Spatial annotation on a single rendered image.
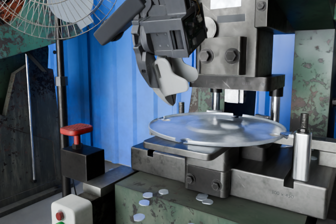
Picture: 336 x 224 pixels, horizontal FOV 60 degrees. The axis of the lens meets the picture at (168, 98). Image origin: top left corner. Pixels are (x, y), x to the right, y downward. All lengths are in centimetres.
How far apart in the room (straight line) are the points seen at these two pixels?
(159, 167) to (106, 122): 196
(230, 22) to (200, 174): 33
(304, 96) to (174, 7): 58
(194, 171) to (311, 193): 22
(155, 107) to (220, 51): 165
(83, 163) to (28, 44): 119
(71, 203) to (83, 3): 84
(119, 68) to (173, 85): 205
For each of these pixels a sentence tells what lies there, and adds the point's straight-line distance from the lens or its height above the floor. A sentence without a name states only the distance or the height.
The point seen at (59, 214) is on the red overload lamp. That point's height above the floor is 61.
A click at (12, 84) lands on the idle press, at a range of 202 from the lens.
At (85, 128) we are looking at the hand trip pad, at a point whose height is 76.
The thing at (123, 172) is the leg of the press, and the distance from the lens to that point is 78.
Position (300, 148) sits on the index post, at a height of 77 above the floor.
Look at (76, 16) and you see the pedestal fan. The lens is 131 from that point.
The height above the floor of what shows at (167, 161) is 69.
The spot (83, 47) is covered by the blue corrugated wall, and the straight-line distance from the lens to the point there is 279.
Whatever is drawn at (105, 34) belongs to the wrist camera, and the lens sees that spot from 46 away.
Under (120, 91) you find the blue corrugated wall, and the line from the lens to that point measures 248.
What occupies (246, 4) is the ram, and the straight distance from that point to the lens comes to 66.
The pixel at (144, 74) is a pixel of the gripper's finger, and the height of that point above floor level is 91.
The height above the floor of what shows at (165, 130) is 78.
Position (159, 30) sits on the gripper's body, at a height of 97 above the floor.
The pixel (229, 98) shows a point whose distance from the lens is 73.
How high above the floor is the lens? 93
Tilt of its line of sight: 8 degrees down
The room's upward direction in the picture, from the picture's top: straight up
